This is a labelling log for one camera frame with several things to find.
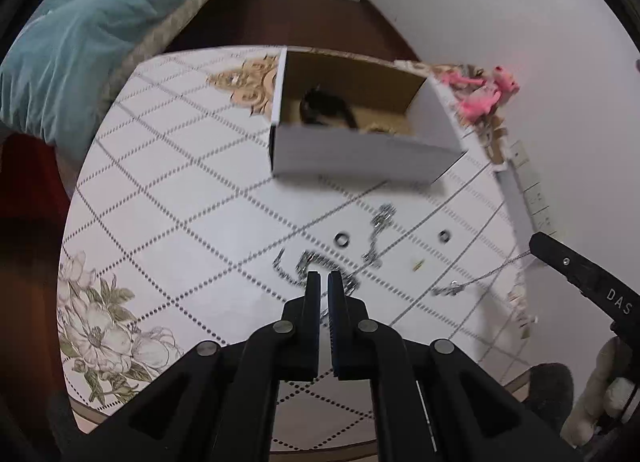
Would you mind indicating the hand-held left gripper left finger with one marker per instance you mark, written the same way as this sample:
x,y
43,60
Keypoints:
x,y
314,294

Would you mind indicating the teal duvet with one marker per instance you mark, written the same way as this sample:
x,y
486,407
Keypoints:
x,y
90,32

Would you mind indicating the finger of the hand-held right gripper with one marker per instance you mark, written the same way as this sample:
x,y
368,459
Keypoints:
x,y
575,269

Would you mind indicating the white plastic strip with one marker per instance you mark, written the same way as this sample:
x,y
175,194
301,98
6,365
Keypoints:
x,y
515,212

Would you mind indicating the white cardboard box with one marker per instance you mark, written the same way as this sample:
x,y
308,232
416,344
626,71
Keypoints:
x,y
360,155

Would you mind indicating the white wall socket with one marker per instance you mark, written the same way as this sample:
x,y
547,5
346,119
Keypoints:
x,y
537,198
519,152
546,224

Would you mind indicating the pink plush toy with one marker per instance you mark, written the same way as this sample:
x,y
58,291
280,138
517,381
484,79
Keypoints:
x,y
482,100

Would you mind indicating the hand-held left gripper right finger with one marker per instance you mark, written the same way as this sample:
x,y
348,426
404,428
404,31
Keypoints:
x,y
334,294

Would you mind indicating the dark grey fuzzy cushion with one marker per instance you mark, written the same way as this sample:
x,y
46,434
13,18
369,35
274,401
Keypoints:
x,y
550,389

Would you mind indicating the small gold earring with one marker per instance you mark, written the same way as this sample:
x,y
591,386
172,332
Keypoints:
x,y
417,266

